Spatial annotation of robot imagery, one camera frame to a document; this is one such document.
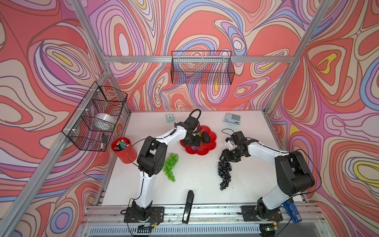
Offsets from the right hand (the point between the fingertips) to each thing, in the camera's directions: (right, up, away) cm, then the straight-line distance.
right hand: (224, 162), depth 90 cm
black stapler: (-22, -18, -18) cm, 34 cm away
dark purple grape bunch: (-1, -2, -4) cm, 5 cm away
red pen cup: (-60, +10, -6) cm, 61 cm away
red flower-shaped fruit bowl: (-12, +8, +8) cm, 16 cm away
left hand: (-17, +11, +6) cm, 20 cm away
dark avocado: (-11, +15, +9) cm, 20 cm away
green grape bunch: (-34, -1, -3) cm, 34 cm away
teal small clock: (-37, +29, +23) cm, 53 cm away
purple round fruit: (-18, +8, +5) cm, 20 cm away
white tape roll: (-64, +27, -17) cm, 72 cm away
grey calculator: (+11, +28, +22) cm, 37 cm away
